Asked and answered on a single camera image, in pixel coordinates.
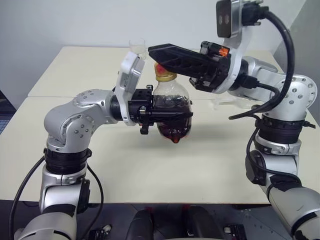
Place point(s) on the dark rounded shape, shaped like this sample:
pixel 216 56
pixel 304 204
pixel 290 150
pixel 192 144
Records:
pixel 203 225
pixel 140 225

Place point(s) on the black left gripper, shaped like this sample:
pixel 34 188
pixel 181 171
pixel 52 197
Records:
pixel 140 102

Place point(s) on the clear glass tumbler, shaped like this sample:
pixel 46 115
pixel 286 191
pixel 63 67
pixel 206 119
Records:
pixel 137 46

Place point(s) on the clear bottle with dark drink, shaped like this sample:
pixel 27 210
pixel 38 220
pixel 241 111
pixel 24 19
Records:
pixel 172 87

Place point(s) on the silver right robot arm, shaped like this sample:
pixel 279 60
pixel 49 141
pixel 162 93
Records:
pixel 287 100

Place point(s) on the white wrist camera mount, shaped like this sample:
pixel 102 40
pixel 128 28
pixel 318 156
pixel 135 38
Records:
pixel 127 75
pixel 236 65

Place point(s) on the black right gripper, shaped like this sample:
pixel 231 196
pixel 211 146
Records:
pixel 220 67

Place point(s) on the clear wine glass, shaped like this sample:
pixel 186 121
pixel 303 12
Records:
pixel 217 103

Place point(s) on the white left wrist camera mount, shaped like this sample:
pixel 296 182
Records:
pixel 127 75

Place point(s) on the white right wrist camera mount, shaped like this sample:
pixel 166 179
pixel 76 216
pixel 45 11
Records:
pixel 236 65

